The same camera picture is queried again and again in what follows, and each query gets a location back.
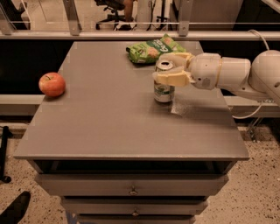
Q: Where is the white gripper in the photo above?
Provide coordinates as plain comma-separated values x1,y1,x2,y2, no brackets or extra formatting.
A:
152,52,221,90

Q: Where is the silver green 7up can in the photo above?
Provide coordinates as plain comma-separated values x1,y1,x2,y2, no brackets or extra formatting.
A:
154,59,175,103

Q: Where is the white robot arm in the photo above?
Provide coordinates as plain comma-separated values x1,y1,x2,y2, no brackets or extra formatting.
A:
152,50,280,105

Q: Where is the green chip bag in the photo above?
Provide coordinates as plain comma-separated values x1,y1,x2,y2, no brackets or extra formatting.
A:
126,34,186,64

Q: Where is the black office chair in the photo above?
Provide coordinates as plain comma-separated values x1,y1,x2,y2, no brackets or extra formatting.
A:
94,0,135,31

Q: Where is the grey drawer cabinet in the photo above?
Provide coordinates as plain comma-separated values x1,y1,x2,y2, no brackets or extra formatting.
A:
15,41,249,224

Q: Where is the top grey drawer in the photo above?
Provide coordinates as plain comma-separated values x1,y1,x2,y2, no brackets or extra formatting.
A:
35,174,228,197

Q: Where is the grey drawer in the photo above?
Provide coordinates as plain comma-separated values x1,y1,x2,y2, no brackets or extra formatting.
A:
62,199,208,215
35,174,228,197

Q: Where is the metal railing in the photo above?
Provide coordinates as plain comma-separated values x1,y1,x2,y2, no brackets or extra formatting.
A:
1,0,280,41

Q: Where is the red apple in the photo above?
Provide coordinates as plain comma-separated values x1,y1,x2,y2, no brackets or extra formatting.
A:
38,73,66,97

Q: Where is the black stand at left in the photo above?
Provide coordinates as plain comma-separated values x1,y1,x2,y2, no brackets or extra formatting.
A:
0,126,12,183

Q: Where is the black object bottom left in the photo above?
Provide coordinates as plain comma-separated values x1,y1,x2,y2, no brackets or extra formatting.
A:
0,191,31,224

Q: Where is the white cable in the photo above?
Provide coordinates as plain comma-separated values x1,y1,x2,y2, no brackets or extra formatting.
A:
232,29,270,120

